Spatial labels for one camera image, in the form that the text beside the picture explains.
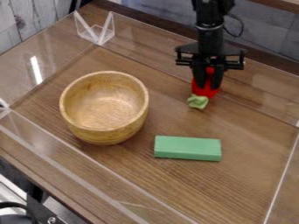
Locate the green rectangular sponge block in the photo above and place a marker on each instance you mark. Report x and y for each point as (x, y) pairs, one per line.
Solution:
(191, 148)

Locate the wooden bowl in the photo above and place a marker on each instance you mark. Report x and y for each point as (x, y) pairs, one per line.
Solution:
(104, 107)

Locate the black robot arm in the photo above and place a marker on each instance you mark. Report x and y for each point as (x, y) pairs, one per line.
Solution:
(211, 12)

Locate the clear acrylic tray enclosure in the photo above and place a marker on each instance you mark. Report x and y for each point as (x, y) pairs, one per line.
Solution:
(119, 184)

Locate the red plush strawberry toy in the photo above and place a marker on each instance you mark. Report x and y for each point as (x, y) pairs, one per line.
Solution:
(200, 94)

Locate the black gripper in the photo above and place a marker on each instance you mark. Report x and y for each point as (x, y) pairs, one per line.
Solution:
(230, 59)

